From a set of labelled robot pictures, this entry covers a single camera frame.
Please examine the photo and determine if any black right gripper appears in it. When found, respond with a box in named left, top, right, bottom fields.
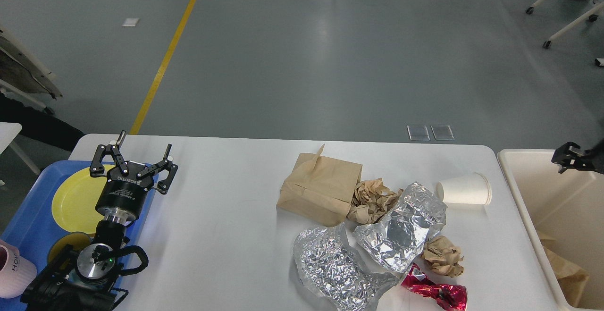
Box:
left=551, top=139, right=604, bottom=174

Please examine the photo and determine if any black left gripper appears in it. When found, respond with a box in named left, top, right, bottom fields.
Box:
left=89, top=130, right=179, bottom=227

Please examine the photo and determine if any yellow plastic plate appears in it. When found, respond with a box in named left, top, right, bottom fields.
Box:
left=51, top=168, right=107, bottom=235

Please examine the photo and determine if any dark green mug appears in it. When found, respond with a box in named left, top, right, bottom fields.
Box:
left=46, top=232, right=93, bottom=268

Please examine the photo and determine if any brown paper bag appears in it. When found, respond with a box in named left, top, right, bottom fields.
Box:
left=537, top=231, right=590, bottom=307
left=277, top=145, right=363, bottom=227

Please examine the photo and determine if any small brown paper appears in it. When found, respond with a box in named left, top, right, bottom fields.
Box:
left=421, top=235, right=465, bottom=278

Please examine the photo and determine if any brown paper ball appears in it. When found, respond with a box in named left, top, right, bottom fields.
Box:
left=346, top=178, right=404, bottom=225

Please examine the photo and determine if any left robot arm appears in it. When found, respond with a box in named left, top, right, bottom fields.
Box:
left=21, top=132, right=178, bottom=311

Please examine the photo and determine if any white plastic bin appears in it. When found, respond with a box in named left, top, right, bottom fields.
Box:
left=497, top=149, right=604, bottom=311

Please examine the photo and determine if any white paper cup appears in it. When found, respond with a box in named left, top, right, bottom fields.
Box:
left=436, top=173, right=492, bottom=205

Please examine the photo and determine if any blue plastic tray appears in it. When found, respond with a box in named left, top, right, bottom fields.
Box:
left=0, top=160, right=159, bottom=311

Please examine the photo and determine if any small white side table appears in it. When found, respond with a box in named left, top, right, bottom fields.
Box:
left=0, top=122, right=41, bottom=176

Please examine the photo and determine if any pink mug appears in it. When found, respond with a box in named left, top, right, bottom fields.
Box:
left=0, top=240, right=37, bottom=299

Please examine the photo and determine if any white chair base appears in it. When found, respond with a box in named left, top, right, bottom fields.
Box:
left=525, top=0, right=603, bottom=50

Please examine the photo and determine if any crushed red can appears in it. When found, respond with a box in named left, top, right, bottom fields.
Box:
left=401, top=263, right=468, bottom=311

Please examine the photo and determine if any crumpled aluminium foil upper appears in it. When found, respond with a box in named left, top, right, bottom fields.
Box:
left=353, top=182, right=447, bottom=274

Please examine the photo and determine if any crumpled aluminium foil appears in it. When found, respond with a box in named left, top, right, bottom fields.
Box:
left=353, top=182, right=447, bottom=274
left=293, top=224, right=399, bottom=311

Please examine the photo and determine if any crumpled aluminium foil lower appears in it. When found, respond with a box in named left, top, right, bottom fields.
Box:
left=293, top=224, right=399, bottom=311

